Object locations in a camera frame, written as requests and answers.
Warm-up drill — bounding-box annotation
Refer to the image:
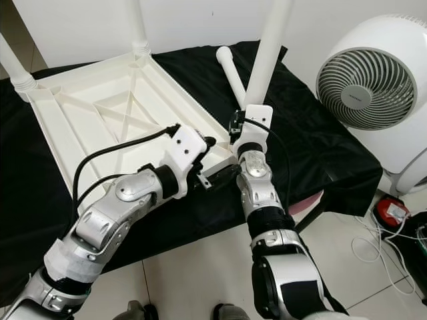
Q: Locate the white plastic table leg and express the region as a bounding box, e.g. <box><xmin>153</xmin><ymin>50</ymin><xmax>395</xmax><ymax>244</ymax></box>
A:
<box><xmin>0</xmin><ymin>33</ymin><xmax>37</xmax><ymax>94</ymax></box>
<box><xmin>244</xmin><ymin>0</ymin><xmax>296</xmax><ymax>109</ymax></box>
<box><xmin>216</xmin><ymin>45</ymin><xmax>248</xmax><ymax>111</ymax></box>
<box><xmin>129</xmin><ymin>0</ymin><xmax>151</xmax><ymax>57</ymax></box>

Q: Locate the white plastic table top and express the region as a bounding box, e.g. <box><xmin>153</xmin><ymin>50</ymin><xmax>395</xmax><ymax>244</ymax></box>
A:
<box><xmin>19</xmin><ymin>52</ymin><xmax>241</xmax><ymax>214</ymax></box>

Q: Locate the black tablecloth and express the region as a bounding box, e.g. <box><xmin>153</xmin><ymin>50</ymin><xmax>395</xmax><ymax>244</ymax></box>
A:
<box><xmin>0</xmin><ymin>40</ymin><xmax>384</xmax><ymax>307</ymax></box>

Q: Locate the pink cloth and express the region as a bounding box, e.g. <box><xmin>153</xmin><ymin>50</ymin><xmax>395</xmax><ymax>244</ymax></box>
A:
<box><xmin>287</xmin><ymin>190</ymin><xmax>328</xmax><ymax>214</ymax></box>

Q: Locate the white round fan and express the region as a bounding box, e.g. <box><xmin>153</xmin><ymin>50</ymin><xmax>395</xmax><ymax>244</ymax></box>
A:
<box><xmin>316</xmin><ymin>13</ymin><xmax>427</xmax><ymax>131</ymax></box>

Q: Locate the grey right robot foot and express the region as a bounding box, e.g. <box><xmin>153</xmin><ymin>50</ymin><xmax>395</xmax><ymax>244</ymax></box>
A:
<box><xmin>212</xmin><ymin>303</ymin><xmax>251</xmax><ymax>320</ymax></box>

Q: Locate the grey robot foot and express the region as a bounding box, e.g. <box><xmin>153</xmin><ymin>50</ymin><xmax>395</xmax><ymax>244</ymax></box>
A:
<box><xmin>212</xmin><ymin>303</ymin><xmax>251</xmax><ymax>320</ymax></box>
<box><xmin>115</xmin><ymin>300</ymin><xmax>159</xmax><ymax>320</ymax></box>

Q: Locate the grey left robot foot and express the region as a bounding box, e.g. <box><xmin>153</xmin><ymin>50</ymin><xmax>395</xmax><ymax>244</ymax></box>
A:
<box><xmin>115</xmin><ymin>300</ymin><xmax>159</xmax><ymax>320</ymax></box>

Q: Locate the red floor device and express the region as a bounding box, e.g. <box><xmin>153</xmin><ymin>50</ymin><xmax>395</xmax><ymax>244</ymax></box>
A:
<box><xmin>375</xmin><ymin>197</ymin><xmax>411</xmax><ymax>227</ymax></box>

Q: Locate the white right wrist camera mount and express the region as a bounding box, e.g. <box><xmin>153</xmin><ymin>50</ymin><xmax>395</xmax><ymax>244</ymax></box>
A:
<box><xmin>234</xmin><ymin>103</ymin><xmax>274</xmax><ymax>157</ymax></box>

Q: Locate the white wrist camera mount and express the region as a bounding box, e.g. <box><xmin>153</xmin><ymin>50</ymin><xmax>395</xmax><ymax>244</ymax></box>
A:
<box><xmin>234</xmin><ymin>103</ymin><xmax>274</xmax><ymax>157</ymax></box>
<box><xmin>163</xmin><ymin>125</ymin><xmax>209</xmax><ymax>197</ymax></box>

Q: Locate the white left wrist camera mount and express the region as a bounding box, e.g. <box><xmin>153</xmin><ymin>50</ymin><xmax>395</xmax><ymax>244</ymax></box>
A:
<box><xmin>163</xmin><ymin>125</ymin><xmax>209</xmax><ymax>197</ymax></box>

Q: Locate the white floor cable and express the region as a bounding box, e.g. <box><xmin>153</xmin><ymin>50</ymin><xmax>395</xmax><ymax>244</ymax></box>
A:
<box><xmin>350</xmin><ymin>213</ymin><xmax>421</xmax><ymax>294</ymax></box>

